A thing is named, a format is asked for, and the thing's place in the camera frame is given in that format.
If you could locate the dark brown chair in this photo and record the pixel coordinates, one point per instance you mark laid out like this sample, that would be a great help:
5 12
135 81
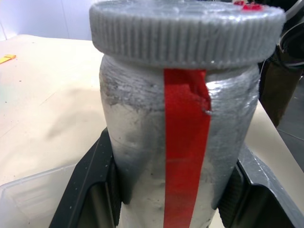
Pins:
280 78

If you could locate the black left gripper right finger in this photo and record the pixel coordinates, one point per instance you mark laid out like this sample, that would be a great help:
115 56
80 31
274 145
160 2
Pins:
259 190

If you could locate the grey jar with red tape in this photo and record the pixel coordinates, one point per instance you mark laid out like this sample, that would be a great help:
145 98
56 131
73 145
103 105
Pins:
142 133

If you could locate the clear plastic box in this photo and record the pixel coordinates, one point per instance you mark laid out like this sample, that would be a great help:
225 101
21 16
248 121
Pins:
26 197

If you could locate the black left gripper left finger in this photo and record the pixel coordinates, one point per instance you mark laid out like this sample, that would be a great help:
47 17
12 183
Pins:
85 185

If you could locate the grey ribbed jar lid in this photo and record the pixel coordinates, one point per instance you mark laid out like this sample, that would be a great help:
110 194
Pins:
185 35

